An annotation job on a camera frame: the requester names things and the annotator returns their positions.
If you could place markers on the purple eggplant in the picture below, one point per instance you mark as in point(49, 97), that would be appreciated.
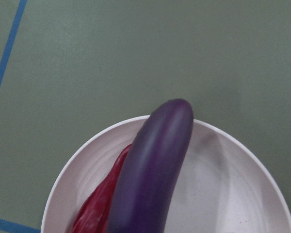
point(150, 171)

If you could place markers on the red chili pepper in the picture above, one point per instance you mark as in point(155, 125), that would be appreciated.
point(93, 214)

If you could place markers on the pink plate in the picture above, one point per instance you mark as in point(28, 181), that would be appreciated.
point(222, 186)

